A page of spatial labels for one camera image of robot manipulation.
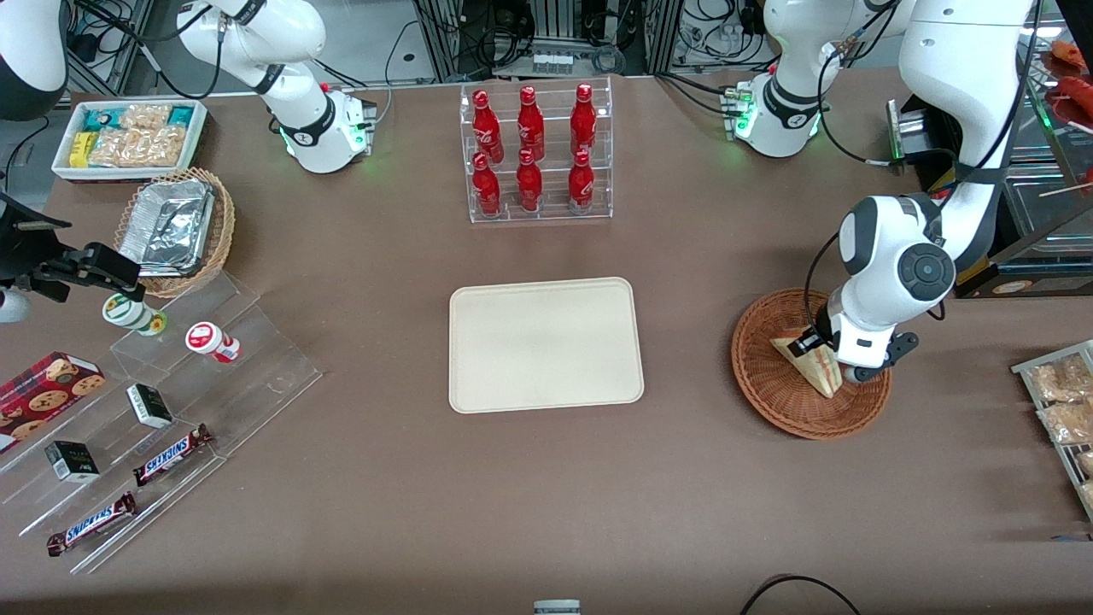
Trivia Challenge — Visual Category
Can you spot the aluminium frame post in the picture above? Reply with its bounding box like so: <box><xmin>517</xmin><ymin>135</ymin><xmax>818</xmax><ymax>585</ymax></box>
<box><xmin>644</xmin><ymin>0</ymin><xmax>685</xmax><ymax>77</ymax></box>
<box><xmin>414</xmin><ymin>0</ymin><xmax>467</xmax><ymax>83</ymax></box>

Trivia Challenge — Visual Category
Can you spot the clear acrylic step display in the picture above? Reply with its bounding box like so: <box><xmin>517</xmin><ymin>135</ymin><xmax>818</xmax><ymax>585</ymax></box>
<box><xmin>0</xmin><ymin>271</ymin><xmax>324</xmax><ymax>576</ymax></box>

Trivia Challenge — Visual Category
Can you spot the white rectangular snack box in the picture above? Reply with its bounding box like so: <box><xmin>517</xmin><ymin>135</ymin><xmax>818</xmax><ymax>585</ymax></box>
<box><xmin>51</xmin><ymin>99</ymin><xmax>209</xmax><ymax>184</ymax></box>

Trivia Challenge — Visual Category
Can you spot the stack of foil trays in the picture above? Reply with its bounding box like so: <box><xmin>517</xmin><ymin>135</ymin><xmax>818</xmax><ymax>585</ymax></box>
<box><xmin>119</xmin><ymin>179</ymin><xmax>215</xmax><ymax>277</ymax></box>

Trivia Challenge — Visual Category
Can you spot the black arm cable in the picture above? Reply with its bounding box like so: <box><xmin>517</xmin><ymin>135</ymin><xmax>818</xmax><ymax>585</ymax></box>
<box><xmin>72</xmin><ymin>0</ymin><xmax>225</xmax><ymax>100</ymax></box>
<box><xmin>804</xmin><ymin>34</ymin><xmax>961</xmax><ymax>336</ymax></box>

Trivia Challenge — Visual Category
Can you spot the light wicker basket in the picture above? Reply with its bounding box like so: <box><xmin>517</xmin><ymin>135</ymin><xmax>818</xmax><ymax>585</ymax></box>
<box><xmin>113</xmin><ymin>167</ymin><xmax>237</xmax><ymax>299</ymax></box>

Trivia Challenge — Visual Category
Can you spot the red cookie box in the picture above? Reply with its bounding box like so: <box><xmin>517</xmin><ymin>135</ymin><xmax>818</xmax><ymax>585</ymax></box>
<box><xmin>0</xmin><ymin>351</ymin><xmax>107</xmax><ymax>454</ymax></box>

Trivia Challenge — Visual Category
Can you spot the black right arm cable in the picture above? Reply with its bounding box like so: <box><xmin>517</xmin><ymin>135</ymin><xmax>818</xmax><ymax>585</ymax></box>
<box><xmin>72</xmin><ymin>0</ymin><xmax>225</xmax><ymax>100</ymax></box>

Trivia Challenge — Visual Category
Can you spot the brown round wicker basket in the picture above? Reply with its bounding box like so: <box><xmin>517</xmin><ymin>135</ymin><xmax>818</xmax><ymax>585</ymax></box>
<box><xmin>730</xmin><ymin>288</ymin><xmax>894</xmax><ymax>442</ymax></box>

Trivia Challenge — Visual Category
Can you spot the large clear rice cracker bag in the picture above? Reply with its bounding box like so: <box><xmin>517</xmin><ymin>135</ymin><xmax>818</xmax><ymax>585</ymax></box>
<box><xmin>88</xmin><ymin>126</ymin><xmax>187</xmax><ymax>168</ymax></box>

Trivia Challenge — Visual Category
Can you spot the snickers bar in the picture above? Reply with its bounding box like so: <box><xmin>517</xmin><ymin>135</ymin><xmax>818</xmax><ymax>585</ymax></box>
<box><xmin>46</xmin><ymin>491</ymin><xmax>138</xmax><ymax>558</ymax></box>
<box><xmin>132</xmin><ymin>424</ymin><xmax>215</xmax><ymax>489</ymax></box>

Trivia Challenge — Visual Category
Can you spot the green white yogurt cup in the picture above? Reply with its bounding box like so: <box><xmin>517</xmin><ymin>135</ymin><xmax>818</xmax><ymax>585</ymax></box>
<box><xmin>102</xmin><ymin>292</ymin><xmax>168</xmax><ymax>337</ymax></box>

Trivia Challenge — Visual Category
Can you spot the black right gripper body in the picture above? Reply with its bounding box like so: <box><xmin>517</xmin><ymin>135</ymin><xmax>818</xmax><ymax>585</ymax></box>
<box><xmin>0</xmin><ymin>193</ymin><xmax>73</xmax><ymax>288</ymax></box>

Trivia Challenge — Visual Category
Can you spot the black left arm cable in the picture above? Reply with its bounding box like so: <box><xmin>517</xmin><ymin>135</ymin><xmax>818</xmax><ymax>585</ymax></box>
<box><xmin>804</xmin><ymin>34</ymin><xmax>961</xmax><ymax>336</ymax></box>

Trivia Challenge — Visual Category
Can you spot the clear acrylic bottle rack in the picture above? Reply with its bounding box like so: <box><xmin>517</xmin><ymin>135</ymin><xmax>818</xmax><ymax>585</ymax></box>
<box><xmin>459</xmin><ymin>76</ymin><xmax>615</xmax><ymax>226</ymax></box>

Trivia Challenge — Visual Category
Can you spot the triangle sandwich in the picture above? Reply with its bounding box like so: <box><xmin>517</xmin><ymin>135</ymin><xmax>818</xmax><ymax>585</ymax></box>
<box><xmin>769</xmin><ymin>335</ymin><xmax>845</xmax><ymax>400</ymax></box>

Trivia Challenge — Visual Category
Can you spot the red white yogurt cup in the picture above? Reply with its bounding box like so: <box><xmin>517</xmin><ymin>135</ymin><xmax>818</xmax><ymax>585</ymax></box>
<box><xmin>185</xmin><ymin>321</ymin><xmax>243</xmax><ymax>365</ymax></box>

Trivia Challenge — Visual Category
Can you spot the red cola bottle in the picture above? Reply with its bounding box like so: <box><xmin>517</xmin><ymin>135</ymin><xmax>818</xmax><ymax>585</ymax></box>
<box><xmin>515</xmin><ymin>149</ymin><xmax>544</xmax><ymax>214</ymax></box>
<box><xmin>570</xmin><ymin>83</ymin><xmax>599</xmax><ymax>158</ymax></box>
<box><xmin>517</xmin><ymin>85</ymin><xmax>547</xmax><ymax>161</ymax></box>
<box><xmin>567</xmin><ymin>149</ymin><xmax>596</xmax><ymax>215</ymax></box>
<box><xmin>471</xmin><ymin>89</ymin><xmax>505</xmax><ymax>163</ymax></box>
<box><xmin>471</xmin><ymin>152</ymin><xmax>503</xmax><ymax>217</ymax></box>

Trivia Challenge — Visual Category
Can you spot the small clear rice cracker bag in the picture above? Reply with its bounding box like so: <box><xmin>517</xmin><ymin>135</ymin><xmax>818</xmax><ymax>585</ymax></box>
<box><xmin>118</xmin><ymin>103</ymin><xmax>173</xmax><ymax>131</ymax></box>

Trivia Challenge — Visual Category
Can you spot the small black box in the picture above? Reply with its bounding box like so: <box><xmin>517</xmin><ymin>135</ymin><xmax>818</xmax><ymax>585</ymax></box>
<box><xmin>126</xmin><ymin>383</ymin><xmax>174</xmax><ymax>430</ymax></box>
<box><xmin>44</xmin><ymin>440</ymin><xmax>101</xmax><ymax>484</ymax></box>

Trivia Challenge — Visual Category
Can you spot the black cable loop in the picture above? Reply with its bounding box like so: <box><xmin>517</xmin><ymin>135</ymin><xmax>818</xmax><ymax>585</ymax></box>
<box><xmin>738</xmin><ymin>574</ymin><xmax>864</xmax><ymax>615</ymax></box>

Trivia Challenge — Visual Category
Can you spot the tray of packaged snacks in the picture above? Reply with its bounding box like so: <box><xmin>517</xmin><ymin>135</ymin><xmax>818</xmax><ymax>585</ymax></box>
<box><xmin>1011</xmin><ymin>339</ymin><xmax>1093</xmax><ymax>523</ymax></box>

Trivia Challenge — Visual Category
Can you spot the cream plastic tray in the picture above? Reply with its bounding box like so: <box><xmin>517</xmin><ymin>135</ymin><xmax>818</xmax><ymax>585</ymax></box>
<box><xmin>448</xmin><ymin>276</ymin><xmax>646</xmax><ymax>416</ymax></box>

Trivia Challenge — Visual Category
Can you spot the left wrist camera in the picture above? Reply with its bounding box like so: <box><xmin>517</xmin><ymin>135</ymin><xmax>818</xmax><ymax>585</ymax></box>
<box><xmin>854</xmin><ymin>332</ymin><xmax>921</xmax><ymax>384</ymax></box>

